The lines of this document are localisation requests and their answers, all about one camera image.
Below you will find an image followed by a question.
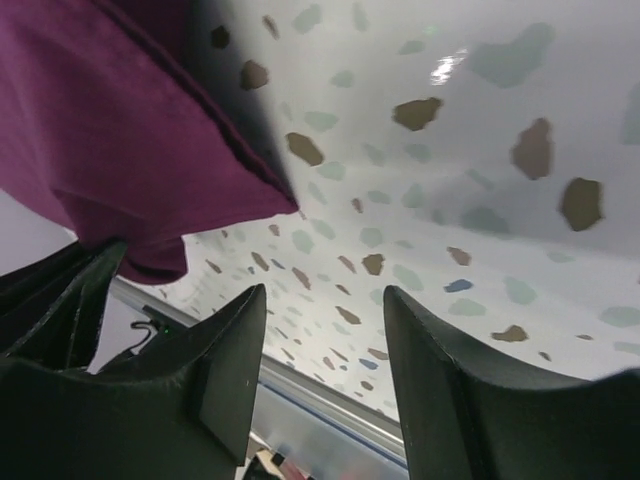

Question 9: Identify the purple cloth mat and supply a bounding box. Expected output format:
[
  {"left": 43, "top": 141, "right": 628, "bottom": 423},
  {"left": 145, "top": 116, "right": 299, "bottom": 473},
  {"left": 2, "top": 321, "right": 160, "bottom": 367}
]
[{"left": 1, "top": 0, "right": 297, "bottom": 285}]

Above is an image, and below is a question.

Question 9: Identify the aluminium table edge rail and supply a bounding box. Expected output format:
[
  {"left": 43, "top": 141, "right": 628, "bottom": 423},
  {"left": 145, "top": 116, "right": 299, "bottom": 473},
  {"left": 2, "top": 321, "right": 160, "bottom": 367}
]
[{"left": 109, "top": 277, "right": 409, "bottom": 471}]

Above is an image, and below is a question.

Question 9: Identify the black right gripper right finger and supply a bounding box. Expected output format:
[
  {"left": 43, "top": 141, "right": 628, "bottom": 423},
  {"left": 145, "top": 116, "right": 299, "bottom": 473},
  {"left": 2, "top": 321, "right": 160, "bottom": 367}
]
[{"left": 383, "top": 286, "right": 639, "bottom": 480}]

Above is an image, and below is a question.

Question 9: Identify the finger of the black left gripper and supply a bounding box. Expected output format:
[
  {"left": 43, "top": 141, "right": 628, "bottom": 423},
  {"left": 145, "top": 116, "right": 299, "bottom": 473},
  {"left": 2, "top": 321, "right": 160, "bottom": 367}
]
[{"left": 1, "top": 241, "right": 126, "bottom": 370}]

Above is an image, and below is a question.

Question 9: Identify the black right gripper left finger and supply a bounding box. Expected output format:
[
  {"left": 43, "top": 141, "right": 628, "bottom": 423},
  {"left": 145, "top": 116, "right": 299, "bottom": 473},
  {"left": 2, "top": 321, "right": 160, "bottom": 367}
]
[{"left": 1, "top": 284, "right": 266, "bottom": 479}]

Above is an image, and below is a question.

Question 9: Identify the black bracket with cables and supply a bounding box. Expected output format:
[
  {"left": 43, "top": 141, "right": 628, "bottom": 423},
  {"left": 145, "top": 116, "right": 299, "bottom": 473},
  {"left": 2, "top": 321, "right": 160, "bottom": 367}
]
[{"left": 98, "top": 305, "right": 188, "bottom": 372}]

